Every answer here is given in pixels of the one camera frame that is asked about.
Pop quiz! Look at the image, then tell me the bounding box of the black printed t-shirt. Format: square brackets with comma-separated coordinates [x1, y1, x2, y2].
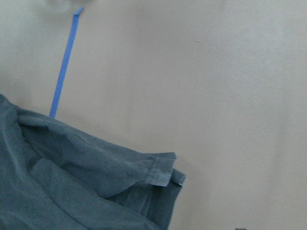
[0, 96, 185, 230]

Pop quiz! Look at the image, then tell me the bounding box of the blue tape line lengthwise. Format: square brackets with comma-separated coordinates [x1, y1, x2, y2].
[49, 7, 84, 118]

